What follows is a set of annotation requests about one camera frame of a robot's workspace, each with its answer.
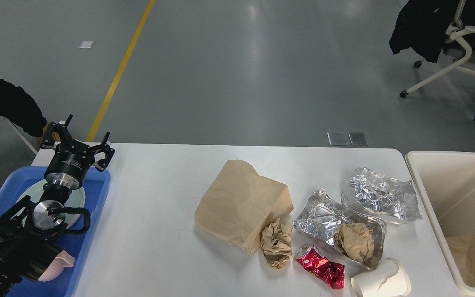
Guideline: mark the crushed red can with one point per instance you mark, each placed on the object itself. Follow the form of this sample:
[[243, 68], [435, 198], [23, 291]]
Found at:
[[314, 261]]

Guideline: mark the blue plastic tray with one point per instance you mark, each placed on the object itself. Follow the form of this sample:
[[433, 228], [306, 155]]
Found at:
[[95, 187]]

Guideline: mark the silver foil bag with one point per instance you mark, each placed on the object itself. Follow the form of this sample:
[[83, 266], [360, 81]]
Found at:
[[321, 217]]

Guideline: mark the black jacket on chair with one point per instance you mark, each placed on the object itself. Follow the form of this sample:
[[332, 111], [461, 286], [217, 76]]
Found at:
[[421, 26]]

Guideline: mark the white floor tag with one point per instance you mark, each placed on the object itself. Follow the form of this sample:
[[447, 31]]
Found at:
[[86, 44]]

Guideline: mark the pink mug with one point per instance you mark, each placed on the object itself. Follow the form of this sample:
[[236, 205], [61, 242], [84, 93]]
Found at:
[[62, 261]]

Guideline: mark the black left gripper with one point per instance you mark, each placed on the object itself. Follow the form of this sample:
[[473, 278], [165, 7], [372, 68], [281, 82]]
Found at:
[[70, 169]]

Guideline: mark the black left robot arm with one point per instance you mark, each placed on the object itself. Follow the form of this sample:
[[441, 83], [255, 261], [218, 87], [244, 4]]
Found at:
[[29, 230]]

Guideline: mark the beige plastic bin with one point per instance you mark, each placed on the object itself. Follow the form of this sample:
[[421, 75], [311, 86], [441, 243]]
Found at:
[[445, 181]]

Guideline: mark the white office chair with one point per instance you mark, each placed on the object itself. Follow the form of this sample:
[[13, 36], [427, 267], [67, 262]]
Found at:
[[462, 31]]

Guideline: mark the large brown paper bag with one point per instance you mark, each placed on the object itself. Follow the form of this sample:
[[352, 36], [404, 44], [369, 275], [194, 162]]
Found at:
[[240, 203]]

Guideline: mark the white paper cup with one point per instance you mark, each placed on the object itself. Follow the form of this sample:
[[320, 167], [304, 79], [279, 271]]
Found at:
[[389, 280]]

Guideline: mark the crumpled brown paper ball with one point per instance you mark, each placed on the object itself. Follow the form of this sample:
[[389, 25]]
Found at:
[[276, 243]]

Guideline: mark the crumpled paper in foil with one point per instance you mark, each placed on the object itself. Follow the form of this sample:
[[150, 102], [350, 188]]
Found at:
[[355, 241]]

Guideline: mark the left clear floor plate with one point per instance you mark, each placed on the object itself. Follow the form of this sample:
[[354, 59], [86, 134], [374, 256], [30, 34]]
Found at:
[[337, 139]]

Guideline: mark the person in black left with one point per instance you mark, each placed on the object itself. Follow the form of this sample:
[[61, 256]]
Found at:
[[21, 109]]

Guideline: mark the clear floor plate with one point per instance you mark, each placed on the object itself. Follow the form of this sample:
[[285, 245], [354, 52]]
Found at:
[[358, 139], [337, 139]]

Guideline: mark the right clear floor plate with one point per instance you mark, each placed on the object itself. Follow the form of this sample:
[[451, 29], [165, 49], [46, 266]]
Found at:
[[358, 139]]

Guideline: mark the tan boot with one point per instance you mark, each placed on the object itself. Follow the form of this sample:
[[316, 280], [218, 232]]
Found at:
[[51, 133]]

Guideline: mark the rear silver foil wrapper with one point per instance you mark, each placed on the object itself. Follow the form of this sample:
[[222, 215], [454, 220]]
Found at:
[[374, 194]]

